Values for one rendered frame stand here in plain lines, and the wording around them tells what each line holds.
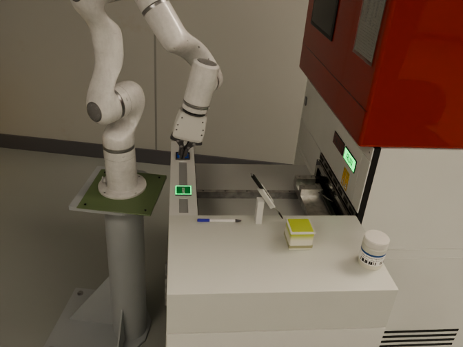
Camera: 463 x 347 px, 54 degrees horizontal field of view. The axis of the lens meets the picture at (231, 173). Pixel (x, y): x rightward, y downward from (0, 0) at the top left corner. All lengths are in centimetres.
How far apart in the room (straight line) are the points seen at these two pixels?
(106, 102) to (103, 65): 12
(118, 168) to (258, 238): 65
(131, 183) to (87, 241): 120
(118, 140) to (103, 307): 95
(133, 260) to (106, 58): 87
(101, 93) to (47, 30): 208
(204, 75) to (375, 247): 70
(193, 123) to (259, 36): 191
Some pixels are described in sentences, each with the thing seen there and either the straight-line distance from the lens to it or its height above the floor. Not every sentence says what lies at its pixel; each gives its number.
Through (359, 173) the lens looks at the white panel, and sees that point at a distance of 158.
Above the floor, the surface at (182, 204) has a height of 96.
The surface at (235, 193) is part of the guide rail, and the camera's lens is 184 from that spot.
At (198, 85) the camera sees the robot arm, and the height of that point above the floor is 136.
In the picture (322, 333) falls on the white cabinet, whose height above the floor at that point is 80.
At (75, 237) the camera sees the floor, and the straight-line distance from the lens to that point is 302.
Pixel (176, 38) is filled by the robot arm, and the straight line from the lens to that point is 142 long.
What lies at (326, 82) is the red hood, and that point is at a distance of 178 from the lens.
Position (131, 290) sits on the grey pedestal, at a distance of 214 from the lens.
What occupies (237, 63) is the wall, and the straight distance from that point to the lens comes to 336.
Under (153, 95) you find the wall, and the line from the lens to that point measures 354.
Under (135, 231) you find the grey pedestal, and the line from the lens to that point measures 195.
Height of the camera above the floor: 182
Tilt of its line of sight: 30 degrees down
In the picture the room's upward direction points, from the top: 5 degrees clockwise
